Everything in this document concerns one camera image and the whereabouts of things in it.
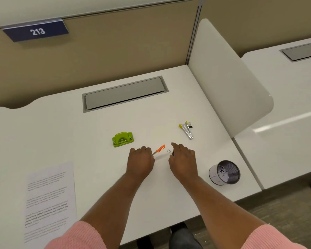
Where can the person's right hand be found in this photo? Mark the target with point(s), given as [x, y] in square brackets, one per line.
[184, 163]

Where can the person's left hand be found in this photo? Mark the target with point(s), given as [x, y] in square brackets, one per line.
[140, 162]

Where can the orange capped pen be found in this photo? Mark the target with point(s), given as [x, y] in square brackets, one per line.
[160, 148]

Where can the green hole punch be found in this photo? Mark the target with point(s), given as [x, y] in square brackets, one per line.
[122, 140]

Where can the silver stapler with yellow ends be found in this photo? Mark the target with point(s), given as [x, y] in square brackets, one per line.
[188, 132]

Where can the printed white paper sheet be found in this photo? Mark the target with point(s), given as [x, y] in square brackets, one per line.
[50, 199]

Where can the person's left forearm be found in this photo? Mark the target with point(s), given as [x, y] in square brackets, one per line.
[114, 204]

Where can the person's right forearm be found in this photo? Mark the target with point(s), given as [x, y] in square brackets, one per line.
[220, 212]

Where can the person's right black shoe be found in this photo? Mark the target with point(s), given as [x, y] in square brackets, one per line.
[178, 226]

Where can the person's black shoe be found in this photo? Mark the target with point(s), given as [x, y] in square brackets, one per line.
[144, 242]
[178, 226]

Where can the person's left black shoe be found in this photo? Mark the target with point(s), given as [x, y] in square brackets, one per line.
[144, 242]

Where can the mesh cup with white label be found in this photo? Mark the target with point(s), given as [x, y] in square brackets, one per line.
[215, 176]

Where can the dark grey trousers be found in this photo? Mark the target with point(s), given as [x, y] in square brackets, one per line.
[184, 239]

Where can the white rounded divider panel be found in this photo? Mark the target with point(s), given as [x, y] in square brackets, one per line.
[223, 80]

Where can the pink knit sweater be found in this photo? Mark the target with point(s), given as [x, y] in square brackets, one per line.
[77, 238]

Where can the neighbouring white desk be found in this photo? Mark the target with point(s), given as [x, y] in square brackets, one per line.
[287, 152]

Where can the wide beige partition panel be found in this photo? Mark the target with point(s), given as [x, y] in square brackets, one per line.
[93, 57]

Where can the narrow beige partition panel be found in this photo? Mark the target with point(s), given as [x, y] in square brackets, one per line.
[261, 20]

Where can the dark blue number sign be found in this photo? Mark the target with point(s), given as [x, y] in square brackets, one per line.
[36, 31]

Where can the grey metal partition post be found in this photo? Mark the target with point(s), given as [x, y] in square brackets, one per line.
[194, 31]

